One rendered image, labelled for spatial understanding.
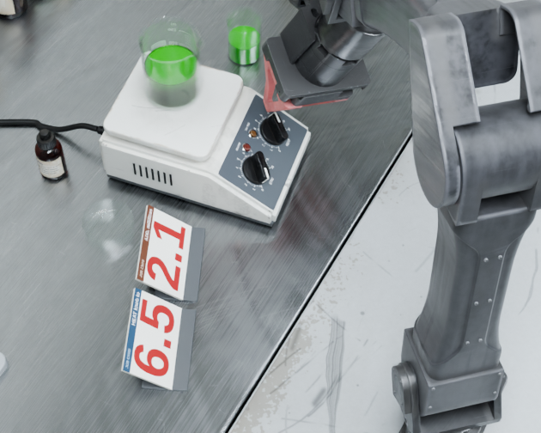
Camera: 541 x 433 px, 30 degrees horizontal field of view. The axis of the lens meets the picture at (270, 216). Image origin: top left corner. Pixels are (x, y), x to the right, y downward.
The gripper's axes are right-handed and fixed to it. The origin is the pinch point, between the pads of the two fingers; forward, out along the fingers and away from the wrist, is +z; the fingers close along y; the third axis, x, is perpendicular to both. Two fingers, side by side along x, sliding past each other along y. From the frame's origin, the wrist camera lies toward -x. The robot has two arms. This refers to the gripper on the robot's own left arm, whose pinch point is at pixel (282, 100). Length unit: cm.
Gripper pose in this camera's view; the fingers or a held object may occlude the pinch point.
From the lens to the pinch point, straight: 111.1
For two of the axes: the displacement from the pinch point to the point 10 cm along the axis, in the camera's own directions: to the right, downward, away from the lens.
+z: -3.9, 3.4, 8.6
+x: 3.2, 9.2, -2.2
